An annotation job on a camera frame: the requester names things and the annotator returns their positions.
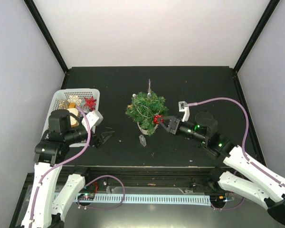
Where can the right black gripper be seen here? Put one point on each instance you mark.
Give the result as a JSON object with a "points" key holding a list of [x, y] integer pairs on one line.
{"points": [[175, 122]]}

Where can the silver red star ornament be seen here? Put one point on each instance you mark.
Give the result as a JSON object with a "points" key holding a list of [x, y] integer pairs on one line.
{"points": [[149, 91]]}

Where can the light blue cable duct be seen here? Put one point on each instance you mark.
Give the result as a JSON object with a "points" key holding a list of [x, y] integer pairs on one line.
{"points": [[199, 200]]}

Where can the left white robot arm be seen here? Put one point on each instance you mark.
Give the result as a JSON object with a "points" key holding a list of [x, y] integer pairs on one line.
{"points": [[66, 138]]}

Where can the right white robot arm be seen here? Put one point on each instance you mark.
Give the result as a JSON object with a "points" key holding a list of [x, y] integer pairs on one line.
{"points": [[258, 184]]}

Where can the white snowflake ornament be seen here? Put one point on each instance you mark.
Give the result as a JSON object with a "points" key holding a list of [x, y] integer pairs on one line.
{"points": [[74, 99]]}

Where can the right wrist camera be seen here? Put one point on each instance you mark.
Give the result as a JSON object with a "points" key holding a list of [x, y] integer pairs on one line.
{"points": [[183, 108]]}

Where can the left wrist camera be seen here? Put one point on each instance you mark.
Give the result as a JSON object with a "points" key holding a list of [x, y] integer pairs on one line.
{"points": [[94, 118]]}

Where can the small green christmas tree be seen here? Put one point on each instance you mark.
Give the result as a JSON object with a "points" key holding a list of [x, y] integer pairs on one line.
{"points": [[144, 109]]}

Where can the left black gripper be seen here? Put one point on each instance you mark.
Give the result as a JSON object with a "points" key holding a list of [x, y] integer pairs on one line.
{"points": [[101, 137]]}

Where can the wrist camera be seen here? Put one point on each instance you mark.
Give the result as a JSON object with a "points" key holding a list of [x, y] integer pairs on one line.
{"points": [[183, 108], [94, 118]]}

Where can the white plastic basket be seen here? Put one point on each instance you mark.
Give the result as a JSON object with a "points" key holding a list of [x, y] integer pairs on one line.
{"points": [[64, 94]]}

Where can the white round wooden ornament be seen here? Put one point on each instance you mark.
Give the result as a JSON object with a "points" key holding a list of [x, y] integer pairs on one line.
{"points": [[74, 114]]}

